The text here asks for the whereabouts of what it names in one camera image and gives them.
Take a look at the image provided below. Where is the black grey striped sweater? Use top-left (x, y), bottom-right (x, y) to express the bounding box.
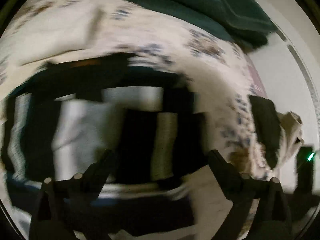
top-left (1, 53), bottom-right (207, 239)

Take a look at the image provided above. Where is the black device with green light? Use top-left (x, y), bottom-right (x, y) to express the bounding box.
top-left (295, 145), bottom-right (315, 195)

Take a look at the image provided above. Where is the beige cloth at bedside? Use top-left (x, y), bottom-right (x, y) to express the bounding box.
top-left (276, 112), bottom-right (304, 166)

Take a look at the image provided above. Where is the cream floral bed sheet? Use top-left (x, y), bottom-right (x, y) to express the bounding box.
top-left (0, 0), bottom-right (283, 240)

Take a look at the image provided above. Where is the dark green blanket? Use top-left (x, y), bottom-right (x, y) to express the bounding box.
top-left (128, 0), bottom-right (277, 50)

